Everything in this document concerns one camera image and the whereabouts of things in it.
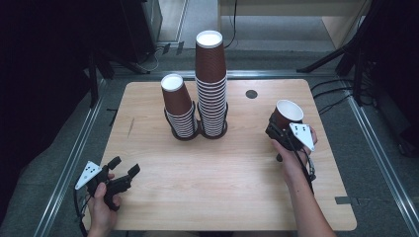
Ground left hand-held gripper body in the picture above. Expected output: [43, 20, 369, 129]
[74, 160, 132, 212]

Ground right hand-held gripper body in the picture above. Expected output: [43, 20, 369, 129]
[264, 121, 316, 163]

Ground brown paper cup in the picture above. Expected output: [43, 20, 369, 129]
[271, 99, 305, 132]

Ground tall stack of brown cups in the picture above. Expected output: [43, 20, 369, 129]
[195, 30, 229, 138]

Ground black wire cup holder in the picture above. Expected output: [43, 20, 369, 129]
[163, 101, 229, 142]

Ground person's right hand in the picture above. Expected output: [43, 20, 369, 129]
[271, 126, 319, 186]

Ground person's left hand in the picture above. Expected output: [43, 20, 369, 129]
[86, 173, 123, 231]

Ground short stack of brown cups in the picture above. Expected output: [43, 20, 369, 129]
[160, 73, 199, 139]

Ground grey tape strip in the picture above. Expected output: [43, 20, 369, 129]
[334, 196, 361, 206]

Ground black metal stand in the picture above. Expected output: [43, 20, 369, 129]
[86, 48, 151, 109]

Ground black tripod stand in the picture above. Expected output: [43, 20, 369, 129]
[295, 0, 383, 108]

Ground light wooden furniture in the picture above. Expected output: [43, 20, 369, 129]
[216, 0, 375, 50]

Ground black cabinet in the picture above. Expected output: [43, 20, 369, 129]
[119, 0, 164, 64]

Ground right hand-held gripper cable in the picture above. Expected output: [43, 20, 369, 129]
[290, 137, 318, 196]

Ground hand-held gripper cable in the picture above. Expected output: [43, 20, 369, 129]
[72, 187, 93, 237]
[290, 137, 318, 196]

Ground aluminium frame rail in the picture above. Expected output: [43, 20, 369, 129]
[344, 93, 419, 237]
[33, 78, 108, 237]

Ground left hand-held gripper cable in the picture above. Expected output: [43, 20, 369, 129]
[72, 187, 93, 237]

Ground black floor cables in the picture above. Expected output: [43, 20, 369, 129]
[309, 77, 377, 117]

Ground black hanging cable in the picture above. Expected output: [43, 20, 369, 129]
[224, 0, 239, 50]

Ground white floor cable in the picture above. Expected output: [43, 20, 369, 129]
[137, 44, 166, 73]

